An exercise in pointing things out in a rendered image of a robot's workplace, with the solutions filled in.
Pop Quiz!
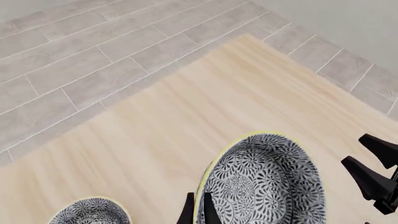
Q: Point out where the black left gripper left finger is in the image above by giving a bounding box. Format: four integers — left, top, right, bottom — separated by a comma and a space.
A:
177, 192, 195, 224

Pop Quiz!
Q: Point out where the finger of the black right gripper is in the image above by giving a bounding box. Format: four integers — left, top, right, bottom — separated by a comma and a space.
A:
340, 155, 391, 202
358, 133, 398, 170

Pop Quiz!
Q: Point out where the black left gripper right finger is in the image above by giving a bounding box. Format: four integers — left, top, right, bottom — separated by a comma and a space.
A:
203, 192, 223, 224

